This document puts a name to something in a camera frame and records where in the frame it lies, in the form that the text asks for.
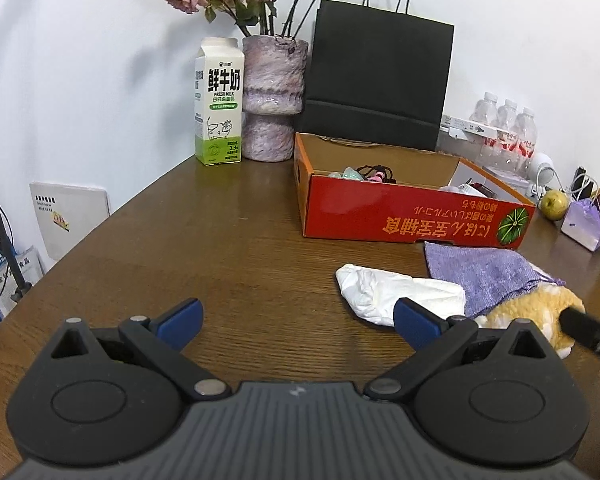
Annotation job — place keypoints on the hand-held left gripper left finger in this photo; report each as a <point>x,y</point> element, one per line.
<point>185,320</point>

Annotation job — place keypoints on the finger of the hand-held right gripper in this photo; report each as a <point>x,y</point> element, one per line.
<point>585,327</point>

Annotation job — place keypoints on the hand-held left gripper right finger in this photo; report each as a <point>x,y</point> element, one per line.
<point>415,322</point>

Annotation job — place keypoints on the yellow plush toy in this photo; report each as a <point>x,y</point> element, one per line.
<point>530,310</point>

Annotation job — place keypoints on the red cardboard box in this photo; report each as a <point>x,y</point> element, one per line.
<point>405,215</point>

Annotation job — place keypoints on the white crumpled cloth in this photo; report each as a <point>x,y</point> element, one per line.
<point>395,292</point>

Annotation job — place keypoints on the purple tissue packet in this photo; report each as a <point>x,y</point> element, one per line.
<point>582,225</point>

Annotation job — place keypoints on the purple knit cloth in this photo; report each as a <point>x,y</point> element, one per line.
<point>480,275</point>

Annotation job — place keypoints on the yellow green apple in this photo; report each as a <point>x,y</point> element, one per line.
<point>554,204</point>

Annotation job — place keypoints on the small white fan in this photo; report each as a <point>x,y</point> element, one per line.
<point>541,170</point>

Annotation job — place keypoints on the white red small item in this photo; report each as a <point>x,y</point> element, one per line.
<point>472,187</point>

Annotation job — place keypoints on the green hair clip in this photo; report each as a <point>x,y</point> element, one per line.
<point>349,175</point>

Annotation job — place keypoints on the blue cardboard boxes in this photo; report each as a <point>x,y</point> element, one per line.
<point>5,280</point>

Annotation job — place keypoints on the clear water bottle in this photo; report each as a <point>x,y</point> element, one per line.
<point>506,125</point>
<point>525,135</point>
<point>485,107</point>

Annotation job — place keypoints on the white flat carton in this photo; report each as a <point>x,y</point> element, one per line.
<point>472,127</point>

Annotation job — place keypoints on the black stand pole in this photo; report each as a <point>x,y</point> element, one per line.
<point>0,220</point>

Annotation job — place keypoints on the white green milk carton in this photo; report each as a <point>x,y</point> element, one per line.
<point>219,110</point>

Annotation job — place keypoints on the purple speckled vase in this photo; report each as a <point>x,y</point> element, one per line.
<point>272,95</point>

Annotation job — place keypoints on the black paper bag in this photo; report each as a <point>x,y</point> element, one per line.
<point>375,70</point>

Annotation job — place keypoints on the white box by wall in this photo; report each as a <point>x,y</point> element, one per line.
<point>70,220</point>

